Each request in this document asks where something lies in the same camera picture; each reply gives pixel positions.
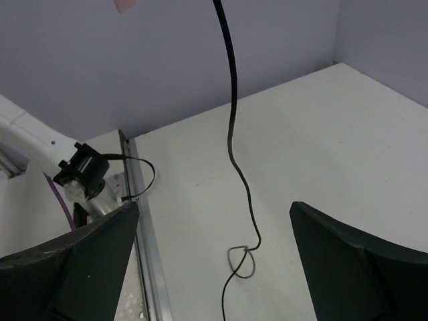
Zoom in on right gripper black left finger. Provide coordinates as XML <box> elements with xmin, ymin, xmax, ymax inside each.
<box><xmin>1</xmin><ymin>202</ymin><xmax>139</xmax><ymax>320</ymax></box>

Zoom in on silver aluminium rail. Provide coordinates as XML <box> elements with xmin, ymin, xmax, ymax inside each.
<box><xmin>118</xmin><ymin>131</ymin><xmax>173</xmax><ymax>321</ymax></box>

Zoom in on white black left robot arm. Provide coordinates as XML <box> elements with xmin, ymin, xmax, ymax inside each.
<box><xmin>1</xmin><ymin>96</ymin><xmax>109</xmax><ymax>203</ymax></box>

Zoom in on pink blue cat-ear headphones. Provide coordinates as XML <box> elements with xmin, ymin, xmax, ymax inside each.
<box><xmin>114</xmin><ymin>0</ymin><xmax>136</xmax><ymax>14</ymax></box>

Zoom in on black headphone audio cable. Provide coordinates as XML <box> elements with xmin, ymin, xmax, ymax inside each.
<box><xmin>211</xmin><ymin>0</ymin><xmax>262</xmax><ymax>321</ymax></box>

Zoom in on black left base wire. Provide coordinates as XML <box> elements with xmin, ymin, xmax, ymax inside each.
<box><xmin>100</xmin><ymin>152</ymin><xmax>156</xmax><ymax>203</ymax></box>

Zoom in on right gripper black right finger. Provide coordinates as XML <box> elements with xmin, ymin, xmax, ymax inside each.
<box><xmin>290</xmin><ymin>201</ymin><xmax>427</xmax><ymax>320</ymax></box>

